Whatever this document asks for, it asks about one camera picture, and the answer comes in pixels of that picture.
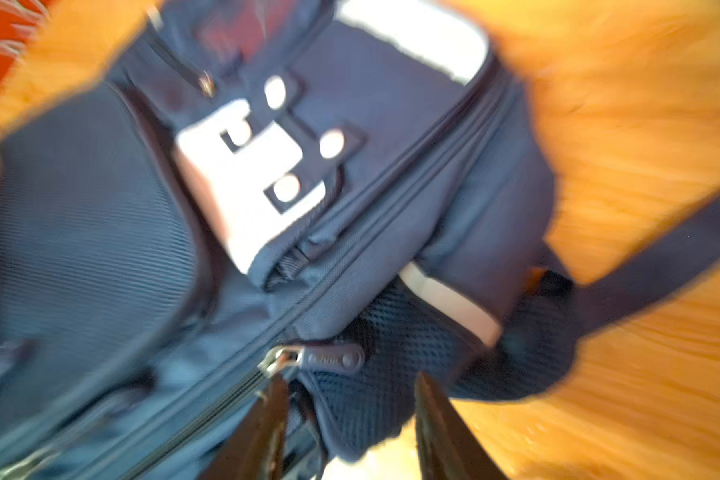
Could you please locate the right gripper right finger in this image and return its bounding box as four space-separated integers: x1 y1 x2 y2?
415 372 507 480

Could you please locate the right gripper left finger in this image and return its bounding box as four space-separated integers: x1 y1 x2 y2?
198 374 289 480

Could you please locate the navy blue student backpack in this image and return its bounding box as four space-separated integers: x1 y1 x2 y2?
0 1 720 479

